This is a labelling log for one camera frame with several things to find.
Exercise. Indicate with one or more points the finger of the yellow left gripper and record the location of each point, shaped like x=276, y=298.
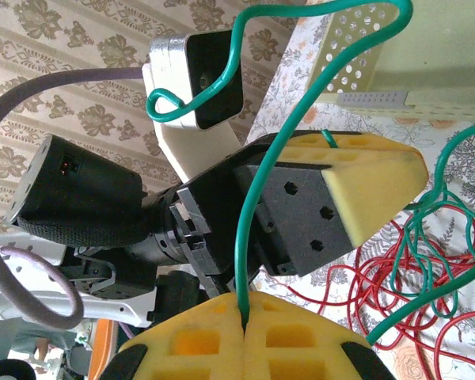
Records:
x=372, y=141
x=301, y=221

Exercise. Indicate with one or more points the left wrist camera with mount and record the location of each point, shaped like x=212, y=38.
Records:
x=170, y=71

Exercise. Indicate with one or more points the pale yellow perforated basket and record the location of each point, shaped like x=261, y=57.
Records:
x=439, y=39

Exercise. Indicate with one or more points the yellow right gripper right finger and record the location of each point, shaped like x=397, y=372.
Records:
x=293, y=348

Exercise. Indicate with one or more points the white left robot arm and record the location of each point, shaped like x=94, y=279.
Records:
x=111, y=305

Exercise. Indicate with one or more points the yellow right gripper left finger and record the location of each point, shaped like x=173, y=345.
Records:
x=206, y=348

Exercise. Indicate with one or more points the orange object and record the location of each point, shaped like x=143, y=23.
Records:
x=103, y=348

